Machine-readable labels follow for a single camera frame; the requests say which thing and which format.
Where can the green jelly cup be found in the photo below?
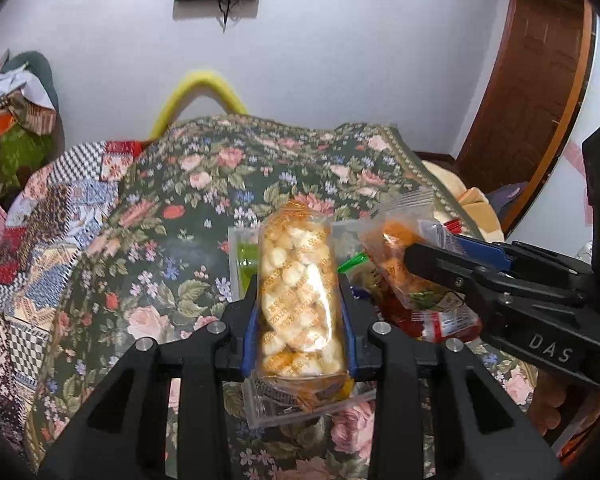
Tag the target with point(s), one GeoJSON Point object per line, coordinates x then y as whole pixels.
{"type": "Point", "coordinates": [247, 264]}

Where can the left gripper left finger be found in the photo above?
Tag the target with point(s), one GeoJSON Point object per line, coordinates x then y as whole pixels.
{"type": "Point", "coordinates": [119, 432]}

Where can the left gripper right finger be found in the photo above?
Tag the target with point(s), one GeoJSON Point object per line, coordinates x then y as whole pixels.
{"type": "Point", "coordinates": [479, 431]}

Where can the person's right hand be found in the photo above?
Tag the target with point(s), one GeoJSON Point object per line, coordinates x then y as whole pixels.
{"type": "Point", "coordinates": [548, 396]}

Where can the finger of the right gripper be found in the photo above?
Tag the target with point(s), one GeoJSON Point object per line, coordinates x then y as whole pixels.
{"type": "Point", "coordinates": [442, 267]}
{"type": "Point", "coordinates": [485, 253]}

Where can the brown wooden door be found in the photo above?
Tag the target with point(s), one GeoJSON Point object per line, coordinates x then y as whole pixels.
{"type": "Point", "coordinates": [531, 101]}

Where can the patchwork quilt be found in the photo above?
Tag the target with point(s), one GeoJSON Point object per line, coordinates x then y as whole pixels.
{"type": "Point", "coordinates": [58, 214]}

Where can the clear plastic storage box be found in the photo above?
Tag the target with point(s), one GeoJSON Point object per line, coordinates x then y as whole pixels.
{"type": "Point", "coordinates": [265, 407]}

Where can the pile of clothes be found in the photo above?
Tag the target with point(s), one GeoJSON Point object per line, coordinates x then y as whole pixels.
{"type": "Point", "coordinates": [28, 117]}

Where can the white wardrobe sliding door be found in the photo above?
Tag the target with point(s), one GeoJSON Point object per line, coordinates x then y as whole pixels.
{"type": "Point", "coordinates": [559, 218]}

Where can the red snack bag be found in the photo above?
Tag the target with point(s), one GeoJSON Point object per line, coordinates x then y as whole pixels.
{"type": "Point", "coordinates": [450, 318]}

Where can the yellow puffed snack packet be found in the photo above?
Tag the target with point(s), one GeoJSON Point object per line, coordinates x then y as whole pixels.
{"type": "Point", "coordinates": [302, 340]}

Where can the beige blanket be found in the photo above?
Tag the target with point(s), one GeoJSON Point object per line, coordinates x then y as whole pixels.
{"type": "Point", "coordinates": [472, 200]}

